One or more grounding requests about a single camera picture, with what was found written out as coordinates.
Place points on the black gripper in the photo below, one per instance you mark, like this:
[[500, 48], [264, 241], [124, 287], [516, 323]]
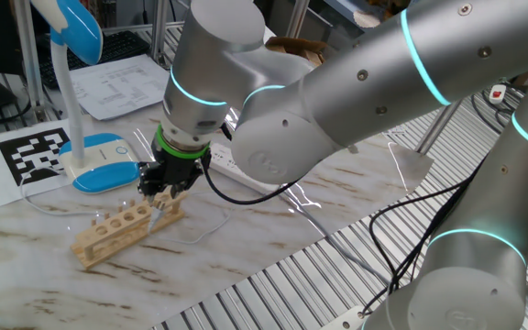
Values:
[[181, 166]]

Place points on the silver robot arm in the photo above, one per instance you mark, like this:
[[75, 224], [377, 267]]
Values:
[[383, 82]]

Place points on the blue and white desk lamp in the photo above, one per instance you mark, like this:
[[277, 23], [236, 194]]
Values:
[[103, 176]]

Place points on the white power strip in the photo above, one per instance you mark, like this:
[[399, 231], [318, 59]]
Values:
[[227, 167]]

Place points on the wooden test tube rack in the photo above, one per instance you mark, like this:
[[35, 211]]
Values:
[[113, 234]]

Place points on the printed white paper sheet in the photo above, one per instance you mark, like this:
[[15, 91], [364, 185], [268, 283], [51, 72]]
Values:
[[117, 87]]

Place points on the marble pattern table mat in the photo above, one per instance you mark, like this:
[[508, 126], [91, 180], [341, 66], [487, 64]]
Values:
[[245, 256]]

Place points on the black computer keyboard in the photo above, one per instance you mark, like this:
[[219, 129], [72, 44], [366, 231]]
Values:
[[117, 46]]

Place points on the brown cardboard box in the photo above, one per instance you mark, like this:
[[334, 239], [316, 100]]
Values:
[[296, 46]]

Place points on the white label sticker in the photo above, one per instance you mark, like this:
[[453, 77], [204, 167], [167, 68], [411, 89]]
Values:
[[394, 131]]

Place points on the grey metal shelf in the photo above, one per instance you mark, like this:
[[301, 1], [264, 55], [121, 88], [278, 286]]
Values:
[[337, 7]]

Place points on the torn beige paper piece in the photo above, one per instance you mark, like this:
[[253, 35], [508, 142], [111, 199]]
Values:
[[367, 19]]

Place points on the aluminium frame post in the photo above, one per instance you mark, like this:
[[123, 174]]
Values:
[[28, 59], [436, 128], [297, 18], [158, 27]]

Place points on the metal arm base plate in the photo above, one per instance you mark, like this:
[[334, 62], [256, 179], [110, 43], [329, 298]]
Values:
[[348, 321]]

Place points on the white switch with red button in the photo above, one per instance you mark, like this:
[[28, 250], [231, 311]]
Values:
[[498, 94]]

